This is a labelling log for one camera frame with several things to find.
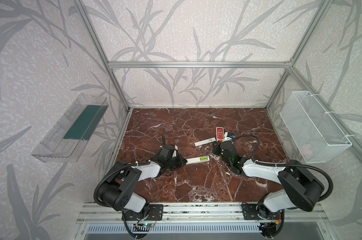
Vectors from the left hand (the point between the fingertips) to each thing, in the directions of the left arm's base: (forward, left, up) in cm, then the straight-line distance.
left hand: (189, 157), depth 89 cm
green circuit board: (-33, +19, -3) cm, 38 cm away
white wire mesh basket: (-4, -55, +31) cm, 63 cm away
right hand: (+9, -14, +7) cm, 18 cm away
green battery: (+1, -9, -3) cm, 9 cm away
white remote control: (0, -5, -2) cm, 6 cm away
